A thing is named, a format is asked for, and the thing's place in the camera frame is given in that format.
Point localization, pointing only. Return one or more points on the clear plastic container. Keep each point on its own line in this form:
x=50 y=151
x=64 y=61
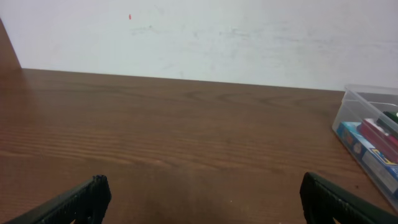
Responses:
x=379 y=103

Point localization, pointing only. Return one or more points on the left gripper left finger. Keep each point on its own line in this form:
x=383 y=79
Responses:
x=85 y=203

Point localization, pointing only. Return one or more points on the red white medicine box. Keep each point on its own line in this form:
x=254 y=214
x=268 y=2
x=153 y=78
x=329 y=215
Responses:
x=382 y=140

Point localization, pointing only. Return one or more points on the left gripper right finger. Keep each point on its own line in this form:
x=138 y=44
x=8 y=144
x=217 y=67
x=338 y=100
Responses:
x=325 y=202

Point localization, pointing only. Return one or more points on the blue fever patch box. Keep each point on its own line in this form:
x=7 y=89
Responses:
x=374 y=161

